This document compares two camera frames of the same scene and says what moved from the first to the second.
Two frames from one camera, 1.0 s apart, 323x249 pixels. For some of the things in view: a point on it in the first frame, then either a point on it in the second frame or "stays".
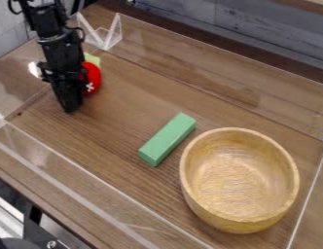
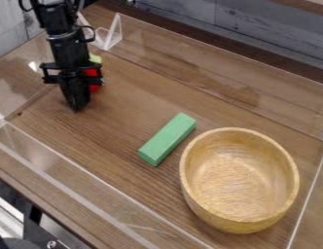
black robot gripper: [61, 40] → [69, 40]
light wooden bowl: [240, 176] stays
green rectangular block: [167, 139] stays
